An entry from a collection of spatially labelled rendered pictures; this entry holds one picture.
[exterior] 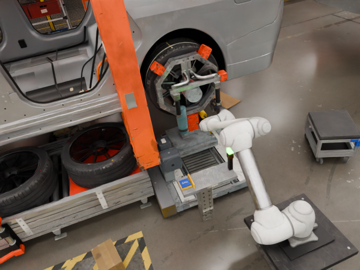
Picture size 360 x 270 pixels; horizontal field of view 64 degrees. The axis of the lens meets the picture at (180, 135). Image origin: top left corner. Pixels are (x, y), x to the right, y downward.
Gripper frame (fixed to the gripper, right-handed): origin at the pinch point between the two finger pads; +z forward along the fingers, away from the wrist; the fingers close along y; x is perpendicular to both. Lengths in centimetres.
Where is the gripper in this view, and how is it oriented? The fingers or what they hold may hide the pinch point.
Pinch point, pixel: (210, 99)
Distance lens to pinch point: 268.4
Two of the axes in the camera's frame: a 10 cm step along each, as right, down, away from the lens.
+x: -7.5, -3.3, -5.8
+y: 5.8, -7.6, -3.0
